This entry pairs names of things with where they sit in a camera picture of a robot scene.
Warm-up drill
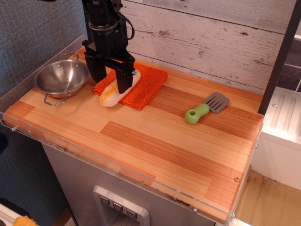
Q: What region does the orange cloth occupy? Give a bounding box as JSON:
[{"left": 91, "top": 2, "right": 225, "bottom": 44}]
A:
[{"left": 93, "top": 63, "right": 168, "bottom": 111}]

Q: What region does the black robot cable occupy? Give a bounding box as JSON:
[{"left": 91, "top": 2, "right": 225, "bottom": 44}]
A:
[{"left": 117, "top": 12, "right": 135, "bottom": 40}]

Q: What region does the toy bread bun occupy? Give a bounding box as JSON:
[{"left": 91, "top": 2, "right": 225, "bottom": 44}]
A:
[{"left": 100, "top": 70, "right": 141, "bottom": 107}]

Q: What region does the dark vertical post right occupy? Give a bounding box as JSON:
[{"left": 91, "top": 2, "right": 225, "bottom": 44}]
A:
[{"left": 258, "top": 0, "right": 301, "bottom": 115}]

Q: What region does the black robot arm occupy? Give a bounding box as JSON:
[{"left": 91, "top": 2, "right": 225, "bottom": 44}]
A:
[{"left": 82, "top": 0, "right": 135, "bottom": 94}]

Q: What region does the green handled grey spatula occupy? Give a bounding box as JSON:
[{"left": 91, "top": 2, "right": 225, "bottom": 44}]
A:
[{"left": 184, "top": 92, "right": 230, "bottom": 124}]

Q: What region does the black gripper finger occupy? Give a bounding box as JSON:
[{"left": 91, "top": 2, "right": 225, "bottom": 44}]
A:
[
  {"left": 85, "top": 53, "right": 107, "bottom": 82},
  {"left": 115, "top": 69, "right": 136, "bottom": 94}
]

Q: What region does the yellow object at corner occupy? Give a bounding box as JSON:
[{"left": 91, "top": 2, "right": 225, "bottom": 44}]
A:
[{"left": 13, "top": 216, "right": 37, "bottom": 226}]

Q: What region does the silver dispenser panel with buttons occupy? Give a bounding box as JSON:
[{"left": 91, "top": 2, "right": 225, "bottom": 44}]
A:
[{"left": 93, "top": 185, "right": 151, "bottom": 226}]

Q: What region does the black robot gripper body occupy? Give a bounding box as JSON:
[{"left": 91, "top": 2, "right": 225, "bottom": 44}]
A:
[{"left": 83, "top": 21, "right": 135, "bottom": 70}]

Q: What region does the stainless steel bowl with handles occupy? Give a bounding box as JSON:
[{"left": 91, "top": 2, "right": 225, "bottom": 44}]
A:
[{"left": 34, "top": 52, "right": 90, "bottom": 106}]

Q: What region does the grey toy fridge cabinet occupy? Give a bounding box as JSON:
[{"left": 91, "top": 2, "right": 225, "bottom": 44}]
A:
[{"left": 43, "top": 145, "right": 214, "bottom": 226}]

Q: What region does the white toy sink counter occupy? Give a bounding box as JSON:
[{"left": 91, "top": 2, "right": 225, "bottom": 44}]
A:
[{"left": 251, "top": 87, "right": 301, "bottom": 189}]

